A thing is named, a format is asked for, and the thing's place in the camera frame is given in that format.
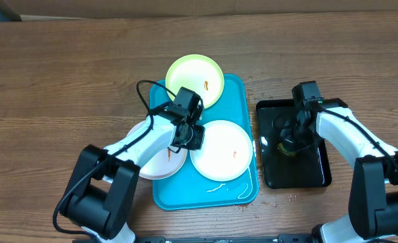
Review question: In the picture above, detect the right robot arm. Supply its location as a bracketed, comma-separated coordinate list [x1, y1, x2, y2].
[278, 81, 398, 243]

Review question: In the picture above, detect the teal plastic tray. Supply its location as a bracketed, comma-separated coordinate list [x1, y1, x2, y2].
[153, 74, 259, 211]

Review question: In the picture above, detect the green yellow sponge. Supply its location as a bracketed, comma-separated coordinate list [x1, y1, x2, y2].
[277, 142, 297, 157]

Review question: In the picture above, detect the black water tray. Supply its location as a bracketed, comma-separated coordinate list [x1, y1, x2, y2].
[255, 99, 332, 189]

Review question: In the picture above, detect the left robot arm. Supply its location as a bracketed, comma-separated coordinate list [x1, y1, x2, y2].
[53, 87, 205, 242]

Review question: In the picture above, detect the green rimmed plate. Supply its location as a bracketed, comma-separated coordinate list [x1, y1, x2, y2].
[165, 54, 224, 109]

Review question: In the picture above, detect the pink white plate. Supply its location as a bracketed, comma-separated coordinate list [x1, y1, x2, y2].
[127, 116, 188, 180]

